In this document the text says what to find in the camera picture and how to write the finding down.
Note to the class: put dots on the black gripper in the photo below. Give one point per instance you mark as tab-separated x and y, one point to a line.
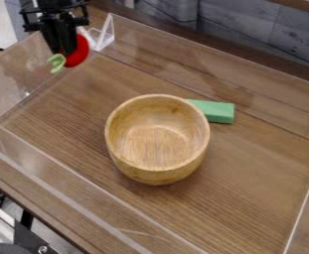
49	12

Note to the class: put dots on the red plush strawberry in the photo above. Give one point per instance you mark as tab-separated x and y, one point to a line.
60	60

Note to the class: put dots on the wooden bowl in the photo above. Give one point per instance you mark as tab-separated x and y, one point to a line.
157	136

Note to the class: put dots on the green sponge block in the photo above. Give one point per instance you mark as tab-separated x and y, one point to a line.
218	112

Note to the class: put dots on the black clamp base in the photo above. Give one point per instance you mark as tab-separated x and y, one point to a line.
19	241

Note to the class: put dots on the clear acrylic tray enclosure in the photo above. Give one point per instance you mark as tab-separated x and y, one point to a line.
241	205

